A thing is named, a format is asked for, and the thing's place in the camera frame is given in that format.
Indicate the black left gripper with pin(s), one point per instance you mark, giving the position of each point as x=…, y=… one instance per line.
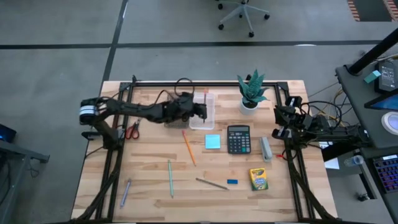
x=182, y=107

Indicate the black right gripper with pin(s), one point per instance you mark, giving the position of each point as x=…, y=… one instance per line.
x=300, y=121

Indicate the black pen with red cap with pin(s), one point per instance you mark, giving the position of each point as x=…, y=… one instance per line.
x=204, y=96

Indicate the light blue sticky note pad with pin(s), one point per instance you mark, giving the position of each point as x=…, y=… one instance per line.
x=212, y=142

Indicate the orange pencil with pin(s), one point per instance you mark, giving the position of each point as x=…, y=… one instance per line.
x=189, y=148

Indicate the yellow green crayon box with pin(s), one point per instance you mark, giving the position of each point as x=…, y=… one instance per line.
x=258, y=179

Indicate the dark grey pencil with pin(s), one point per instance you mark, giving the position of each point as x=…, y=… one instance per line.
x=212, y=183

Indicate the light green pencil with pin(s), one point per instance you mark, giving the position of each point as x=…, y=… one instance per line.
x=170, y=179

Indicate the small blue eraser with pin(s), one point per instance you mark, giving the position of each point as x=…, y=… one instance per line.
x=232, y=181

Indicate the pale blue pen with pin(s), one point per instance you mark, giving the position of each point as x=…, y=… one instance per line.
x=126, y=193

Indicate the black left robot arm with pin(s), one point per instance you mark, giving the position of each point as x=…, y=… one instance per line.
x=140, y=110

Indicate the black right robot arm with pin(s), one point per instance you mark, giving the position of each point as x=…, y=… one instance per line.
x=342, y=135

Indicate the clear plastic pencil box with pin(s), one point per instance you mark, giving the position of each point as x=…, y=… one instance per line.
x=210, y=122

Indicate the grey stapler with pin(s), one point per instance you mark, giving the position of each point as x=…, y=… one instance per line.
x=265, y=149

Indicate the white plant pot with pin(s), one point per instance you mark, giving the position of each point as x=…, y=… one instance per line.
x=245, y=110

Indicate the green succulent plant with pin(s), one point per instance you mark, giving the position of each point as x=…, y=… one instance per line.
x=252, y=90

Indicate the small white box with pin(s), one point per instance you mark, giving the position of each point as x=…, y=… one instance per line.
x=325, y=145

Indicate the black desk calculator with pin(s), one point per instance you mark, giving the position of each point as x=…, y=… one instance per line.
x=238, y=143

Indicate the white paper sheet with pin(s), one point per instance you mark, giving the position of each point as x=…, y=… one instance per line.
x=332, y=164

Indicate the dark grey side desk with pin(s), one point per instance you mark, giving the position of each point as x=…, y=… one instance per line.
x=357, y=102

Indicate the clear water bottle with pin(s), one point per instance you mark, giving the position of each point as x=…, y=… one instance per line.
x=353, y=160

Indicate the small teal box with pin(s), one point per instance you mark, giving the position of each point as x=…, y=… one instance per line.
x=372, y=76

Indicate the tablet with blue screen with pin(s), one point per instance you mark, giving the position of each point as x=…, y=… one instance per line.
x=387, y=102

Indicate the small black floor object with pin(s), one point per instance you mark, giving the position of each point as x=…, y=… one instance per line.
x=362, y=197

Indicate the grey wheeled office chair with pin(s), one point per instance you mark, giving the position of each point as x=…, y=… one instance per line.
x=243, y=11

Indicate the white round device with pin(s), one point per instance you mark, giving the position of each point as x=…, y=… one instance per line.
x=392, y=123

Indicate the black power adapter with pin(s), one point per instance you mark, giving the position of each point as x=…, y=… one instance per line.
x=387, y=76

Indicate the thick black pole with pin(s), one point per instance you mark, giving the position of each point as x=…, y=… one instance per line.
x=373, y=53

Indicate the keyboard with coloured keys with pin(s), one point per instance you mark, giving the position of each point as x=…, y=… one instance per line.
x=388, y=174

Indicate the black mat with striped border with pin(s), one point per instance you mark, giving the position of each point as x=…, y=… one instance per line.
x=371, y=9

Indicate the grey metal side table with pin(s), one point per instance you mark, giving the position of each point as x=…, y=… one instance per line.
x=18, y=149

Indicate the black device with blue light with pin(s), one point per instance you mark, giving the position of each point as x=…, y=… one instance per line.
x=6, y=133

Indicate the black aluminium table frame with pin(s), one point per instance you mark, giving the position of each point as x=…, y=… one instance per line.
x=217, y=84

